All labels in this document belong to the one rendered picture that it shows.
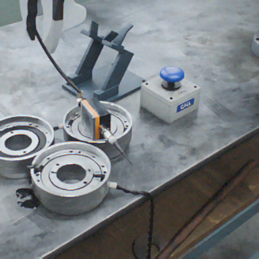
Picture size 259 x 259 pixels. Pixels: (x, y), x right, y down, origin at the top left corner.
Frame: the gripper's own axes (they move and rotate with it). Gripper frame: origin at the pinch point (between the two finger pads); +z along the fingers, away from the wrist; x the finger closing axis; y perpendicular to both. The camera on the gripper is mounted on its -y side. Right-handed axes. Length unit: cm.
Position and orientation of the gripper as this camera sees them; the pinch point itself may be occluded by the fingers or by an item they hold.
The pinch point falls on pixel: (37, 38)
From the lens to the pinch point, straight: 62.3
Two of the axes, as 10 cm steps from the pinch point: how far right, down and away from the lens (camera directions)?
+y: 8.0, -2.2, 5.7
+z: -1.0, 8.7, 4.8
